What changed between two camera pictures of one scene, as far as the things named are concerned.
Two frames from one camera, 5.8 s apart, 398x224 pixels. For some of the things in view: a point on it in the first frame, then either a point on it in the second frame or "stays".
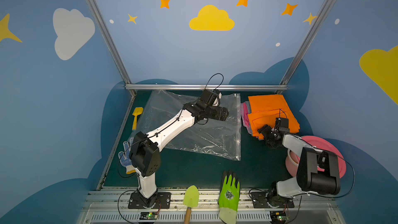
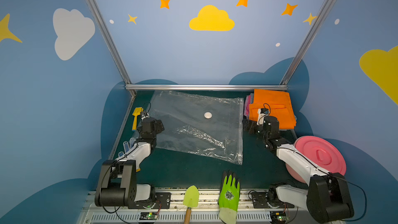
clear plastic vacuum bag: x=222 y=138 stays
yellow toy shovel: x=137 y=111 stays
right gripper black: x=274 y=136 to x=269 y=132
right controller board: x=278 y=217 stays
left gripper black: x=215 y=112 to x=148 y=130
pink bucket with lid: x=322 y=144 stays
